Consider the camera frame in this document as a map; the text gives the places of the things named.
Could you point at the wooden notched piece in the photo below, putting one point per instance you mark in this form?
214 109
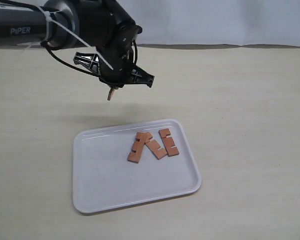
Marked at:
137 147
111 93
154 146
168 142

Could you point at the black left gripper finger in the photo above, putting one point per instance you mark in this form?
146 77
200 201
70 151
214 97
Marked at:
89 61

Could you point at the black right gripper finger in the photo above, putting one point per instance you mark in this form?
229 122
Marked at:
138 76

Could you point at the white plastic tray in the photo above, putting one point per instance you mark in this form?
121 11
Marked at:
103 179

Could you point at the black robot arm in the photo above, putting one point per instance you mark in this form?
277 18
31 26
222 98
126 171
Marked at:
103 25

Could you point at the white backdrop curtain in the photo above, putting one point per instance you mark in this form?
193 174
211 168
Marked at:
216 22

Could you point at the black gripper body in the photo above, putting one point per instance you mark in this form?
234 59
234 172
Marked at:
120 60

